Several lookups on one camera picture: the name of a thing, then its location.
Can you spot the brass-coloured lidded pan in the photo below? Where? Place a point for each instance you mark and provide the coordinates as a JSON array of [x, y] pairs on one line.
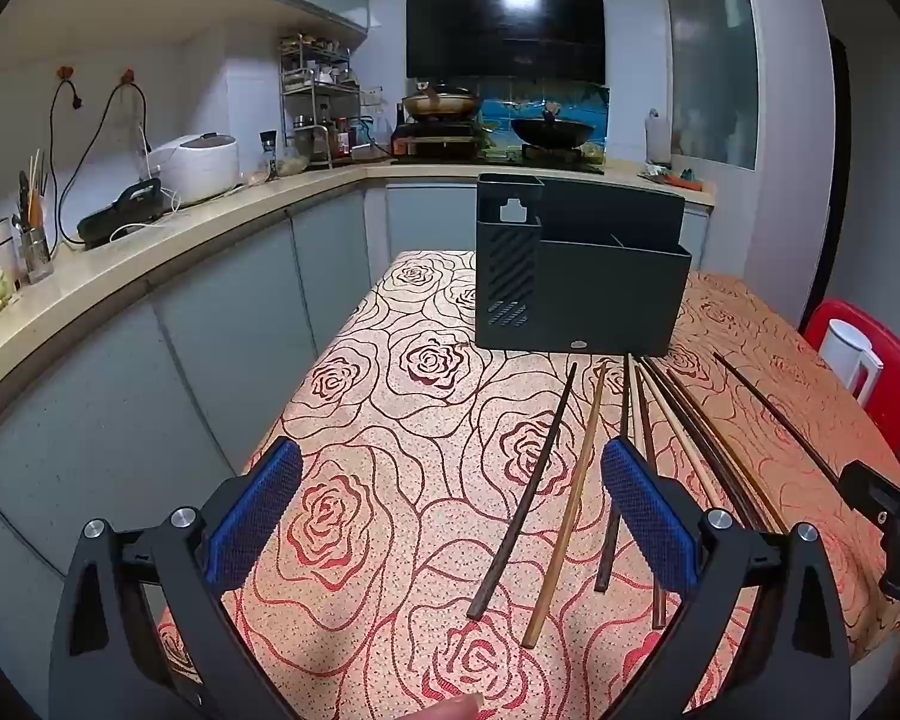
[[441, 101]]

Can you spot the person's left hand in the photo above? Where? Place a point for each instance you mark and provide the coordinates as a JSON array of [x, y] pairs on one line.
[[457, 709]]

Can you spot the black wok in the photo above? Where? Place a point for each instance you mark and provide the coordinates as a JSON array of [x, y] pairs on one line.
[[553, 131]]

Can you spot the beige kitchen countertop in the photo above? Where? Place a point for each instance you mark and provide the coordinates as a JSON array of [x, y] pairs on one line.
[[217, 221]]

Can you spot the orange and green scouring pads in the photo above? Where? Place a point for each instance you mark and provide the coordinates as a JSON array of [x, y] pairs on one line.
[[679, 180]]

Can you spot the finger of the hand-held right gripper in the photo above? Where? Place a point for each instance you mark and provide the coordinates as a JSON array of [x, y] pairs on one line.
[[874, 491]]

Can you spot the blue sea picture backsplash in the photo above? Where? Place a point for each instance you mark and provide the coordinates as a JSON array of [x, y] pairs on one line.
[[570, 101]]

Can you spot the frosted glass window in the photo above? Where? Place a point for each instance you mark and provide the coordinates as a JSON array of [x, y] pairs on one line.
[[709, 52]]

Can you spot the dark brown chopstick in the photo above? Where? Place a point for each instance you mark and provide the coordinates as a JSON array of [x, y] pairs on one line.
[[529, 480], [718, 465]]

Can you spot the glass pepper grinder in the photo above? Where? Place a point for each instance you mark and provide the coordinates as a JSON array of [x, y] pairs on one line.
[[268, 157]]

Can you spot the dark grey utensil holder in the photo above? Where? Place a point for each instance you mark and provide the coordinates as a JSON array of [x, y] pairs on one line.
[[585, 300]]

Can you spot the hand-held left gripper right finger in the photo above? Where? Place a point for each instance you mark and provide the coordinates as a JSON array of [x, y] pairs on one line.
[[645, 514]]

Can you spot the light brown chopstick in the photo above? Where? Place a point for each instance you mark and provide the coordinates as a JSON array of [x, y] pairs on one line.
[[675, 435], [570, 495]]

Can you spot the metal utensil cup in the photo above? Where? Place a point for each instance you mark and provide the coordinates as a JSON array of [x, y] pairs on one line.
[[36, 251]]

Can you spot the white rice cooker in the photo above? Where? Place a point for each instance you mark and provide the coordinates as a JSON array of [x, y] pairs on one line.
[[195, 169]]

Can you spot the white plastic bottle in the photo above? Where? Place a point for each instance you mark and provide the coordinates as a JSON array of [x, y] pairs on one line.
[[658, 139]]

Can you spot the black range hood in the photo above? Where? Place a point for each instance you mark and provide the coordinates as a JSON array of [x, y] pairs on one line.
[[502, 22]]

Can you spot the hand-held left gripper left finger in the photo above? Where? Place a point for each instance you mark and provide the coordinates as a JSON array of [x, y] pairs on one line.
[[259, 510]]

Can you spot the reddish brown chopstick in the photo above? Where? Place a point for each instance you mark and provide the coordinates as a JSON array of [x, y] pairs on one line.
[[736, 465], [643, 412]]

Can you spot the black gas stove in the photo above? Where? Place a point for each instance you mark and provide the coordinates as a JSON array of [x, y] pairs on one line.
[[439, 141]]

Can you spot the metal spice rack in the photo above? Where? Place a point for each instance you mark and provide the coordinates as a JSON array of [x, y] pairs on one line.
[[319, 90]]

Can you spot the white electric kettle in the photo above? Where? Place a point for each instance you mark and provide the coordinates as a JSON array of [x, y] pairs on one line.
[[847, 349]]

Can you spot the black electric griddle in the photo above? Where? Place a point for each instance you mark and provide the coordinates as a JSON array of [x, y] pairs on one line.
[[120, 217]]

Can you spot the thin black chopstick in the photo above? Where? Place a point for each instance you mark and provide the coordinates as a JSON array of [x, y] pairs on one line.
[[780, 415]]

